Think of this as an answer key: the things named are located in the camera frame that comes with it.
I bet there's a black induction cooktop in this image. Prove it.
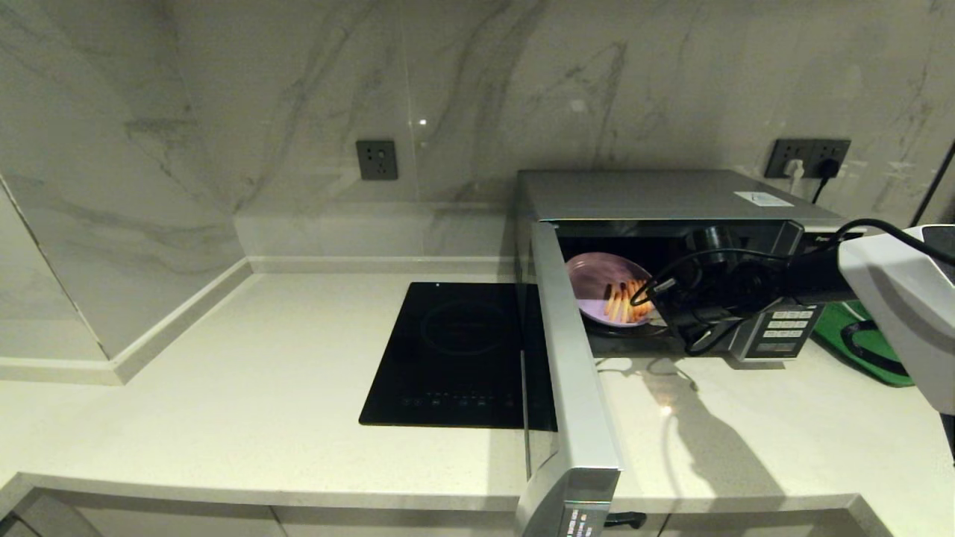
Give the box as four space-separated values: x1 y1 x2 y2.
359 282 527 430

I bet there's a green plastic tray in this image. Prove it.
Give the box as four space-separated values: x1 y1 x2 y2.
812 302 915 387

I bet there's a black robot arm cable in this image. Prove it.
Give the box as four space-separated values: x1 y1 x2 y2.
630 218 955 356

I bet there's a grey single wall socket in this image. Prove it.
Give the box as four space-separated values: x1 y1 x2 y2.
356 140 398 181

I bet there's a grey angled cabinet panel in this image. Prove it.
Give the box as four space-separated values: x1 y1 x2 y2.
15 492 101 537

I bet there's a silver Panasonic microwave oven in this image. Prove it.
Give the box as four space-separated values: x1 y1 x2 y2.
513 169 866 364

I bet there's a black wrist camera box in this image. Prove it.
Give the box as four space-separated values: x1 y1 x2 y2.
686 226 741 258

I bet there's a dark glass microwave door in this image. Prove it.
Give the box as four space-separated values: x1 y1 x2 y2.
515 221 647 537

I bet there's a grey double wall socket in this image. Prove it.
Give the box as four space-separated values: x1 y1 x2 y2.
764 139 851 180

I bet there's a purple plastic plate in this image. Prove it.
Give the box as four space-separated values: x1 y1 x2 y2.
566 252 657 327

